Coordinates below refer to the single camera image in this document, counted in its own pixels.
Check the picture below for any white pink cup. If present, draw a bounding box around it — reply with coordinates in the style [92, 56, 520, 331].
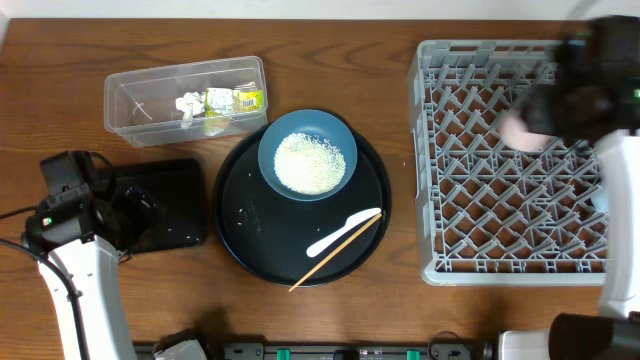
[498, 111, 552, 153]

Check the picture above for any white tissue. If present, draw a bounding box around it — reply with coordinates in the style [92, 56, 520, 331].
[175, 92, 205, 129]

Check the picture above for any yellow green snack wrapper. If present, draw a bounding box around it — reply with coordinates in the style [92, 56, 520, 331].
[201, 82, 265, 137]

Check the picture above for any blue plate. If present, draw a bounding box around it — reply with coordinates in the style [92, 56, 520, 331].
[258, 109, 358, 202]

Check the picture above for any pile of white rice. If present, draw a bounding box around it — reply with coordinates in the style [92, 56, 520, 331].
[274, 133, 346, 195]

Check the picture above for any light blue cup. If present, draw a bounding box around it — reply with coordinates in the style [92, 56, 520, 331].
[590, 187, 609, 213]

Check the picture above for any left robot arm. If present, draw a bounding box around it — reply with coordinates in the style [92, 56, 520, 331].
[23, 150, 156, 359]

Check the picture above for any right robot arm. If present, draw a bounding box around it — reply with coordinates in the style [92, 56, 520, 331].
[494, 16, 639, 359]

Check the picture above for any grey dishwasher rack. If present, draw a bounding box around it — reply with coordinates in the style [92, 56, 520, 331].
[408, 40, 608, 286]

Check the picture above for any black rectangular tray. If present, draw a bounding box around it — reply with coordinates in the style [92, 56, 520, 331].
[112, 158, 207, 254]

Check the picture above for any clear plastic bin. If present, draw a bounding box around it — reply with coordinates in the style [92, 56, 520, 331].
[104, 56, 268, 147]

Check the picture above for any round black tray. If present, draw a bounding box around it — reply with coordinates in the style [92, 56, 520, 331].
[212, 127, 392, 286]

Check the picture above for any white plastic knife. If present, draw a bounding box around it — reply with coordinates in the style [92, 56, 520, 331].
[306, 208, 381, 258]

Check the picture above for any wooden chopstick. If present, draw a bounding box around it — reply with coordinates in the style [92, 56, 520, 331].
[289, 210, 382, 292]

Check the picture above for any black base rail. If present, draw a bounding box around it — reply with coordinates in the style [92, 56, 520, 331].
[134, 341, 496, 360]

